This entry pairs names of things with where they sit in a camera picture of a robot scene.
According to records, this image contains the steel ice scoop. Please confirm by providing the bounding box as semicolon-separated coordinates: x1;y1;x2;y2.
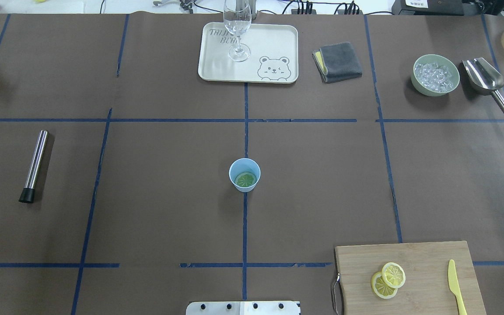
462;57;504;114

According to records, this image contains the grey folded cloth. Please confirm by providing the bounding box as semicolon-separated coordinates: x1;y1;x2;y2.
312;42;363;84

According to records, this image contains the clear wine glass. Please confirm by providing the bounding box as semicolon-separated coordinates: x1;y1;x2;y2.
223;0;252;62

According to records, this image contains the yellow plastic knife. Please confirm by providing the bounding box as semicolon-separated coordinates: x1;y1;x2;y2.
447;259;467;315

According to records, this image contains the lemon slice on board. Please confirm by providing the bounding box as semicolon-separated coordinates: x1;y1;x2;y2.
381;262;406;289

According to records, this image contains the beige bear tray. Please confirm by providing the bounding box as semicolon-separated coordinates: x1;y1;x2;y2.
198;22;299;84

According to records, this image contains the steel muddler black tip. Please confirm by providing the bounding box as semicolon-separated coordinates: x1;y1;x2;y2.
18;130;49;203

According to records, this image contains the green bowl of ice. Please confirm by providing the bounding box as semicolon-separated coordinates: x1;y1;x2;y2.
411;54;460;97

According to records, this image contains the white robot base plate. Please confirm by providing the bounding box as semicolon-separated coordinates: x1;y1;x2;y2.
185;301;301;315

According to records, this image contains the blue plastic cup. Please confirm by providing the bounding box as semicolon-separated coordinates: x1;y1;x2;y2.
228;158;261;192

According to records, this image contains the bamboo cutting board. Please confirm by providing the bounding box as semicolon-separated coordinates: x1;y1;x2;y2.
335;241;486;315

